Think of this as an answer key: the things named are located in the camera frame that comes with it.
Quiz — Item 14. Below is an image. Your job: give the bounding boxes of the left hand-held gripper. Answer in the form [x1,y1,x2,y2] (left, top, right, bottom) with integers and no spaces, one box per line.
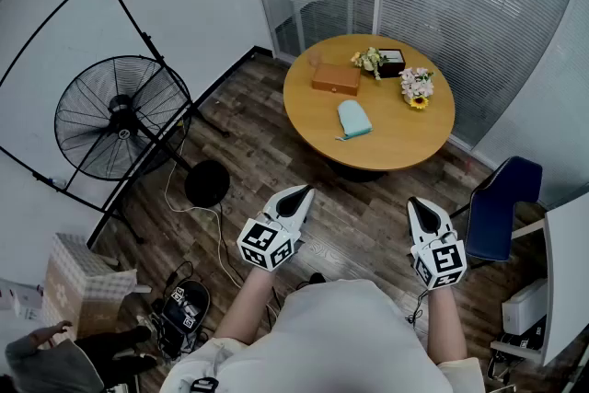
[237,185,316,273]

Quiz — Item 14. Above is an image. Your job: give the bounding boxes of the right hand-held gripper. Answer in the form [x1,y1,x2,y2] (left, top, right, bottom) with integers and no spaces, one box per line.
[407,196,468,291]

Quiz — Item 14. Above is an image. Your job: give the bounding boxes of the light blue pouch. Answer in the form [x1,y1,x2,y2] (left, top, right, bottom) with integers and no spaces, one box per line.
[334,99,374,142]

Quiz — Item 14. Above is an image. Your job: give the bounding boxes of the person's right forearm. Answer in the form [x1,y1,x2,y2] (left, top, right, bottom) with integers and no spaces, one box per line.
[425,284,468,367]

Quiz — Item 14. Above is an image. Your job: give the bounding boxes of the person's left forearm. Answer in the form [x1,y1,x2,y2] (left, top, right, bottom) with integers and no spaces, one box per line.
[212,264,277,346]

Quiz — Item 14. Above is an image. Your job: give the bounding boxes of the blue chair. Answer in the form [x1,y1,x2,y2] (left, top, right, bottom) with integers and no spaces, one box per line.
[449,156,544,268]

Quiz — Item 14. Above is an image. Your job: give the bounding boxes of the black table base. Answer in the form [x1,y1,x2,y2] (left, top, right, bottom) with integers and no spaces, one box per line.
[329,158,387,184]

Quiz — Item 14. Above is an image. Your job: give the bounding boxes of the white box device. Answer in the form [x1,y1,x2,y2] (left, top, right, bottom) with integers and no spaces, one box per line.
[501,278,549,336]

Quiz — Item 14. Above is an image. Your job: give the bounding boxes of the black device with markers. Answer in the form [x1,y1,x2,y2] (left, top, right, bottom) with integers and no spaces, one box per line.
[151,279,212,360]

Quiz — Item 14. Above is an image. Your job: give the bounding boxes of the person's white shirt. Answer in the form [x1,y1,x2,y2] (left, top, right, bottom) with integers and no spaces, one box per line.
[158,279,487,393]

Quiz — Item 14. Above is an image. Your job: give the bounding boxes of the brown wooden box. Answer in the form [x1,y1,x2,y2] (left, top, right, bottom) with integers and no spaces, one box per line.
[311,63,362,97]

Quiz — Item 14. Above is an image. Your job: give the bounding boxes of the pink flowers with sunflower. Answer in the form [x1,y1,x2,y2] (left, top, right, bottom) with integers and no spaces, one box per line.
[398,66,435,110]

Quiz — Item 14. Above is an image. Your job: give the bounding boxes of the black striped bag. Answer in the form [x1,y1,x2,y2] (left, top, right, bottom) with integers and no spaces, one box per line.
[487,317,549,383]

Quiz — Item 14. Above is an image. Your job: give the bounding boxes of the white desk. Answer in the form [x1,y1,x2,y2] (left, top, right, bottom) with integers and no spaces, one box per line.
[490,192,589,367]

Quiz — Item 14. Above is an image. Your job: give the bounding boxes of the dark brown box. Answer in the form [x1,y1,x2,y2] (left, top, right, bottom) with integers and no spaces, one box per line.
[376,48,408,79]

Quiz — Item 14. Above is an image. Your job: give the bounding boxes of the yellow flower bouquet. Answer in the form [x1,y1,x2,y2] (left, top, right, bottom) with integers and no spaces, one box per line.
[350,46,390,82]

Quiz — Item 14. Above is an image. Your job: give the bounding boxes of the black floor fan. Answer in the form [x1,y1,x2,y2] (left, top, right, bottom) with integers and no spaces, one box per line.
[53,54,231,209]

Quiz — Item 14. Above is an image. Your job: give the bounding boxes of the black clip device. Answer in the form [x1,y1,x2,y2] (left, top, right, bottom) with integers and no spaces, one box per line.
[191,376,220,393]

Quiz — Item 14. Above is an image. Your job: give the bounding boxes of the checkered cardboard box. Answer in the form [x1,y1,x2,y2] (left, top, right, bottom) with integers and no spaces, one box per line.
[41,233,153,341]

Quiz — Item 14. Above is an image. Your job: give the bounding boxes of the white floor cable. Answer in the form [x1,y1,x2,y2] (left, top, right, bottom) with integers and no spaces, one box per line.
[164,137,245,286]

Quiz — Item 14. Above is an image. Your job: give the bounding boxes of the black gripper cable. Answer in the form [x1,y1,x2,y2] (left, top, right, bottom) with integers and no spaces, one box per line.
[405,289,432,328]

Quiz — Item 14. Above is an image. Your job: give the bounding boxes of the black floor cable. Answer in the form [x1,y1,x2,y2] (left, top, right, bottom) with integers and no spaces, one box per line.
[163,260,194,295]

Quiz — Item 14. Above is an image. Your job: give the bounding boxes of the black metal frame stand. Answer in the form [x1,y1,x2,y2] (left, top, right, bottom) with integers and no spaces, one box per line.
[0,0,231,249]

